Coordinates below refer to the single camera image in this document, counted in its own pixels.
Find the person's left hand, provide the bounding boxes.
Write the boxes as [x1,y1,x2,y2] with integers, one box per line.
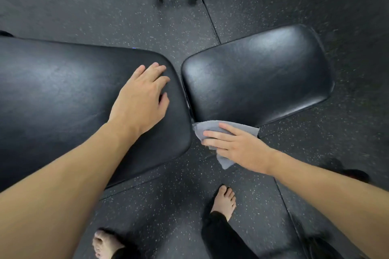
[108,62,171,138]

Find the person's right hand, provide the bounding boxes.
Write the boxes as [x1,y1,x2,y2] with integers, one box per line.
[202,122,279,176]

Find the grey towel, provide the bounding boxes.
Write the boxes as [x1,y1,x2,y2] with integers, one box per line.
[192,120,261,170]

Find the black padded gym bench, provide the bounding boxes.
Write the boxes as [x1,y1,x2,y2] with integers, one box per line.
[0,23,336,193]

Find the person's left forearm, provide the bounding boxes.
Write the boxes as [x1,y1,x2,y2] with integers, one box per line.
[0,121,140,259]

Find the person's right forearm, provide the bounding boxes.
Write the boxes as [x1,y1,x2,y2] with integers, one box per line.
[267,149,389,259]

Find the person's right foot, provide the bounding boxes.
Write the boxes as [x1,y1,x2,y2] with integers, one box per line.
[210,185,237,222]

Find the person's foot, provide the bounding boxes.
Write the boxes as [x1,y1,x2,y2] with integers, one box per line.
[92,229,126,259]
[210,185,237,222]

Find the person's left foot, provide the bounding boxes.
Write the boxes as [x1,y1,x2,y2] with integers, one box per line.
[92,229,126,259]

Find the black trousers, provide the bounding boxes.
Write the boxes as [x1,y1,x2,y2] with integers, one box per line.
[111,210,259,259]

